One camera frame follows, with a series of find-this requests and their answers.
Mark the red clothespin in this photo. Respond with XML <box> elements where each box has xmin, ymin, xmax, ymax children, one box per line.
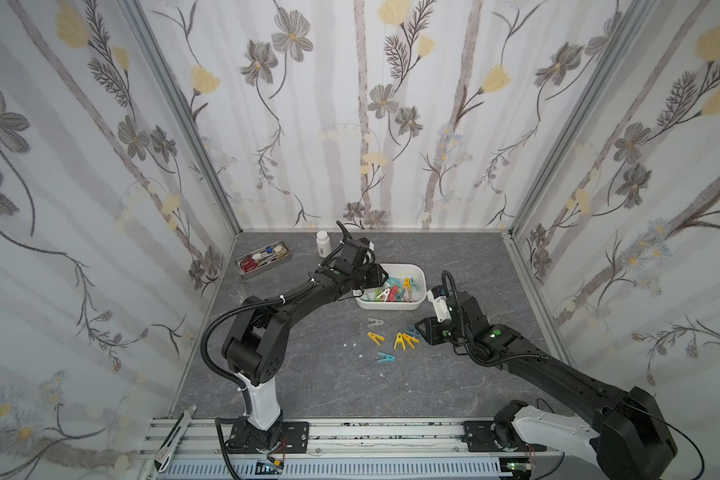
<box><xmin>387</xmin><ymin>286</ymin><xmax>398</xmax><ymax>302</ymax></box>

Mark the dark teal clothespin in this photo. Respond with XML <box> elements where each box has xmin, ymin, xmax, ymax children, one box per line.
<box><xmin>403</xmin><ymin>324</ymin><xmax>421</xmax><ymax>339</ymax></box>

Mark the orange yellow clothespin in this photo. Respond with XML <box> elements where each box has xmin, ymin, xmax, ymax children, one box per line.
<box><xmin>402</xmin><ymin>334</ymin><xmax>419</xmax><ymax>349</ymax></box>

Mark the turquoise clothespin of pair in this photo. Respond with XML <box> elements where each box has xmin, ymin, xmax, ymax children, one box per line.
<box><xmin>376</xmin><ymin>352</ymin><xmax>396</xmax><ymax>364</ymax></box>

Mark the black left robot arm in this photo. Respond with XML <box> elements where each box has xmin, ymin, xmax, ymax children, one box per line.
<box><xmin>199</xmin><ymin>226</ymin><xmax>389</xmax><ymax>455</ymax></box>

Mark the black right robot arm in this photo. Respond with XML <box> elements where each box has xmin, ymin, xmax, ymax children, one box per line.
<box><xmin>415</xmin><ymin>270</ymin><xmax>679</xmax><ymax>479</ymax></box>

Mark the white plastic storage box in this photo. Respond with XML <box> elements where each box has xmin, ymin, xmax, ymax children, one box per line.
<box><xmin>352</xmin><ymin>263</ymin><xmax>427</xmax><ymax>311</ymax></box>

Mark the white pill bottle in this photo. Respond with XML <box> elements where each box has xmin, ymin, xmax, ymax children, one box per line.
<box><xmin>316</xmin><ymin>231</ymin><xmax>332</xmax><ymax>259</ymax></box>

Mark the metal tray with tools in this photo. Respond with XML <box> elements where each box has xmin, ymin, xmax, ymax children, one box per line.
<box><xmin>234</xmin><ymin>241</ymin><xmax>291</xmax><ymax>278</ymax></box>

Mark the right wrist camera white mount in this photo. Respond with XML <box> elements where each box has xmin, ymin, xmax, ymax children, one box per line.
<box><xmin>427</xmin><ymin>285</ymin><xmax>452</xmax><ymax>323</ymax></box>

